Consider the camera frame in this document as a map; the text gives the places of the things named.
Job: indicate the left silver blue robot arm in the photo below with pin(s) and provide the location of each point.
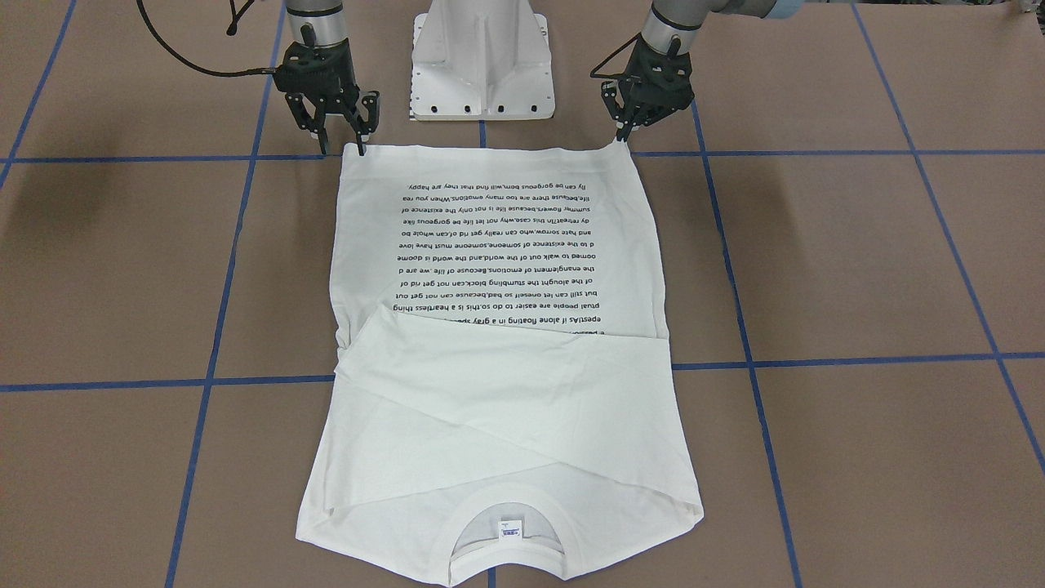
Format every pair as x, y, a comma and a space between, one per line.
683, 19

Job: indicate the white long-sleeve printed shirt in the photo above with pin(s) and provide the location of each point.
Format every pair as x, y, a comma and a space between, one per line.
503, 392

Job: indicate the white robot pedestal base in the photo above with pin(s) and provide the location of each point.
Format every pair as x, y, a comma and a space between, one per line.
486, 60

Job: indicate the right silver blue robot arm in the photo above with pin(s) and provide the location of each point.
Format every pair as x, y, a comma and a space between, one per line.
318, 23

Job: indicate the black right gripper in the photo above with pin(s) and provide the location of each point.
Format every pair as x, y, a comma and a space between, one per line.
369, 109

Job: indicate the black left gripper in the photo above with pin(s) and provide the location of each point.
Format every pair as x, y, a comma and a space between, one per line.
658, 104

